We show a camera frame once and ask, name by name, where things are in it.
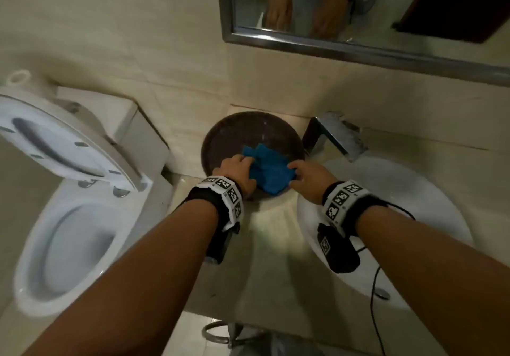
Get round brown woven tray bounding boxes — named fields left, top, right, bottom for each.
left=200, top=111, right=307, bottom=202

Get white ceramic sink basin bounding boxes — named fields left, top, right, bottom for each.
left=296, top=156, right=475, bottom=311

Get thin black cable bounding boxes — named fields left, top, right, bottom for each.
left=355, top=202, right=417, bottom=356

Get person's right forearm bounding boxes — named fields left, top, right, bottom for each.
left=354, top=206, right=510, bottom=356

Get chrome sink faucet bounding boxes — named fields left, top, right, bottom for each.
left=301, top=111, right=368, bottom=163

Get black marker wrist camera band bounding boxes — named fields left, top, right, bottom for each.
left=317, top=179, right=389, bottom=275
left=181, top=175, right=244, bottom=265

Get small white round object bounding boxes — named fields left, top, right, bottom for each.
left=5, top=69, right=32, bottom=88

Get person's left forearm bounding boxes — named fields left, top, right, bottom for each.
left=22, top=199, right=220, bottom=356

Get person's right hand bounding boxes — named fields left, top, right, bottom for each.
left=287, top=159, right=339, bottom=205

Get chrome towel ring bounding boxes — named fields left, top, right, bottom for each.
left=201, top=319, right=244, bottom=349

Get white toilet bowl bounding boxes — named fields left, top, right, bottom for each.
left=12, top=174, right=156, bottom=319

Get metal framed wall mirror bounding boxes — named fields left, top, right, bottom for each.
left=217, top=0, right=510, bottom=88

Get white toilet seat lid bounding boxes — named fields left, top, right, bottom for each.
left=0, top=88, right=146, bottom=194

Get person's left hand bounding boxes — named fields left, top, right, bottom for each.
left=212, top=154, right=257, bottom=199

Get blue cleaning cloth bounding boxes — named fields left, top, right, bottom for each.
left=241, top=143, right=298, bottom=196

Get white toilet tank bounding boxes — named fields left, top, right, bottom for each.
left=55, top=86, right=171, bottom=178

